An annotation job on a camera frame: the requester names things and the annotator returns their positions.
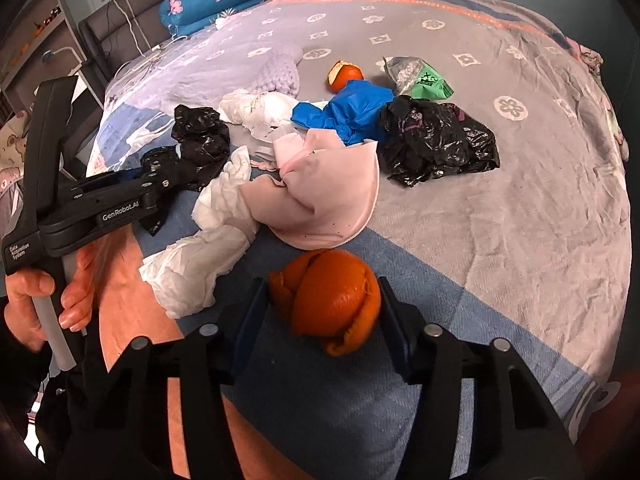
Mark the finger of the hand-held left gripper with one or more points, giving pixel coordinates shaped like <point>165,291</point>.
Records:
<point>156,215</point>
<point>150,172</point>

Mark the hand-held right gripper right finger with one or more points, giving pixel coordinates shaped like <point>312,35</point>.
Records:
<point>397,340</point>

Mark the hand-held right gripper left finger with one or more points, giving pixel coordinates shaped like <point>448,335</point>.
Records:
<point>252,325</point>

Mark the small black plastic bag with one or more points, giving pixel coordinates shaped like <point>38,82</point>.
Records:
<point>200,132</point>

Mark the orange peel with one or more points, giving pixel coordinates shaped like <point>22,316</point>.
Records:
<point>325,300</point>

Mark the white foam fruit net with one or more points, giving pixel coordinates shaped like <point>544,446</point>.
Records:
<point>280,72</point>

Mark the blue plastic glove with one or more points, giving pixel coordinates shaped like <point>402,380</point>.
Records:
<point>350,107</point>

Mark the person's left hand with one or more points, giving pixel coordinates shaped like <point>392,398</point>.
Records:
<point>25,305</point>

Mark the cartoon printed cloth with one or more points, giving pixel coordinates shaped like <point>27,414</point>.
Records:
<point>10,160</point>

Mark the long crumpled white tissue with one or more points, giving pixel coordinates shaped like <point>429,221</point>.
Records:
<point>190,265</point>

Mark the small crumpled white tissue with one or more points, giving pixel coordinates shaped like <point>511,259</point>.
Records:
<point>250,107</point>

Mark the pink cloth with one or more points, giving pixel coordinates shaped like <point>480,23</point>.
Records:
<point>320,200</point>

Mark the white gooseneck lamp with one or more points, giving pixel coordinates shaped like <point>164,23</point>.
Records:
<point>55,54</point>

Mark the grey bed headboard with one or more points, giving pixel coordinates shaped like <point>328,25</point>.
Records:
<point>97,35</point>

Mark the grey printed bed blanket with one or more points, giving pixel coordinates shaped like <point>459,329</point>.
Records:
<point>500,210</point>

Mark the white shelf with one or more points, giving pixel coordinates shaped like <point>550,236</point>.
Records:
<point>30,35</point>

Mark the blue floral folded quilt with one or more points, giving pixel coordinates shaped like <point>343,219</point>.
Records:
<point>210,0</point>

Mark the large crumpled black plastic bag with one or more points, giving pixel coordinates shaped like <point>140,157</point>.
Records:
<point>435,145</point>

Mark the partly peeled tangerine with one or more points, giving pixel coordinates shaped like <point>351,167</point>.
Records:
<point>347,77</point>

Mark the green snack packet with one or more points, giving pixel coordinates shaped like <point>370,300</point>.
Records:
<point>430,85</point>

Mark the pink printed sheet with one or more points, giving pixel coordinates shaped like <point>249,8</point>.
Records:
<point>607,110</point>

